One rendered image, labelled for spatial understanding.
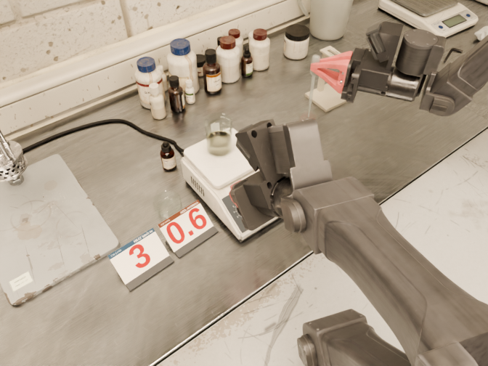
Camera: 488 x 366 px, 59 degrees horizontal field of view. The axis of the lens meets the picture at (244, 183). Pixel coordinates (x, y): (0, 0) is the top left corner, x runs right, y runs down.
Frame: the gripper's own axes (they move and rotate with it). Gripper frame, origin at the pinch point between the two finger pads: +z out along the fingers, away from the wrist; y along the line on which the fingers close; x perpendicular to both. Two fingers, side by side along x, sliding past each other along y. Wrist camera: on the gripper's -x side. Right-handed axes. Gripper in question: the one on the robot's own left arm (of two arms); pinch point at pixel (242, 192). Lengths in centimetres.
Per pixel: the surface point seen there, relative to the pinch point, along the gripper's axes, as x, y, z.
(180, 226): 3.5, 8.6, 12.5
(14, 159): -18.8, 27.5, 16.2
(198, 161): -5.5, -0.1, 13.7
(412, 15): -13, -88, 32
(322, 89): -6, -42, 26
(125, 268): 5.1, 20.5, 11.7
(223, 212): 4.1, 1.3, 8.6
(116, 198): -4.3, 14.7, 25.9
